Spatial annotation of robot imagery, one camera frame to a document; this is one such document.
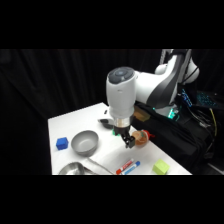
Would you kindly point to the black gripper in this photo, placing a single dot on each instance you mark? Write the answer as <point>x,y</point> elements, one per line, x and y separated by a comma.
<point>122,131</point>

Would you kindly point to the red marker pen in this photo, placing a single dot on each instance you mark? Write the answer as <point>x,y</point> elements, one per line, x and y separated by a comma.
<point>124,166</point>

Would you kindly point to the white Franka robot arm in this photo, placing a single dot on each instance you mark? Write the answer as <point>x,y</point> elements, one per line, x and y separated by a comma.
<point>122,95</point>

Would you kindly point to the small black bowl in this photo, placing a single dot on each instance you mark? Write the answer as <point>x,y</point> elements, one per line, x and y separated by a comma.
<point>107,126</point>

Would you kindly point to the lime green block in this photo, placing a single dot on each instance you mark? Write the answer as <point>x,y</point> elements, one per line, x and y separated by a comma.
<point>161,167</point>

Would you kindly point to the grey metal bowl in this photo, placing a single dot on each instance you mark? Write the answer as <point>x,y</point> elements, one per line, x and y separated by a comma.
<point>85,143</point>

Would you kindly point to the black covered robot stand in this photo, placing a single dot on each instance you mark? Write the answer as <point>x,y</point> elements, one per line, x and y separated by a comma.
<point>176,140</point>

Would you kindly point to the silver metal ladle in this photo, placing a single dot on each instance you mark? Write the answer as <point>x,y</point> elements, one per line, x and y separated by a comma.
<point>71,168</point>

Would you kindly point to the blue cube block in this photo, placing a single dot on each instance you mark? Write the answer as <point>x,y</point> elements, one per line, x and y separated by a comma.
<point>62,143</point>

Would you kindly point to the blue lit keyboard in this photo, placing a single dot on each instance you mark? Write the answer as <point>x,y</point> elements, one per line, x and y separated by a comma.
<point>206,99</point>

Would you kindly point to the black curtain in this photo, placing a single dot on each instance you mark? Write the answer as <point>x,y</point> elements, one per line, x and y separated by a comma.
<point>43,80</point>

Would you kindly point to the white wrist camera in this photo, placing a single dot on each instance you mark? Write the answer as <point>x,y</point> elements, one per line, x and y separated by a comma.
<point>104,121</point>

